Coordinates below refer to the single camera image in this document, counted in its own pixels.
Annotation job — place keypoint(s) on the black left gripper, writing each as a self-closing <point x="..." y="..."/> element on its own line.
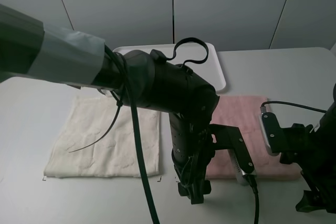
<point x="191" y="154"/>

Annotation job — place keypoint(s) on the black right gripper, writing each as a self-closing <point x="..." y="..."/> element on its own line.
<point x="314" y="151"/>

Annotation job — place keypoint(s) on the pink towel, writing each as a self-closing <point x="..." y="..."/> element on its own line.
<point x="243" y="111"/>

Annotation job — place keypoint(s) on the white towel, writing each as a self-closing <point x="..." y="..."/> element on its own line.
<point x="113" y="156"/>

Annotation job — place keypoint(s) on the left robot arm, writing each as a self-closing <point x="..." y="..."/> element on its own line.
<point x="33" y="49"/>

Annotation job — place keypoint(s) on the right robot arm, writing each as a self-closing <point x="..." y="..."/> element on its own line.
<point x="328" y="200"/>

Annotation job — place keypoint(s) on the white plastic tray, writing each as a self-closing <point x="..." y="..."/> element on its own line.
<point x="210" y="71"/>

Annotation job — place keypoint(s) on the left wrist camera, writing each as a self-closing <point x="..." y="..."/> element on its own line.
<point x="230" y="138"/>

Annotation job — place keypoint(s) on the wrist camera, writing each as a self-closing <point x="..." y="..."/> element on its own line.
<point x="230" y="138"/>
<point x="273" y="135"/>

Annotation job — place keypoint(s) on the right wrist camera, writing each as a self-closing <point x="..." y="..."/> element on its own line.
<point x="273" y="135"/>

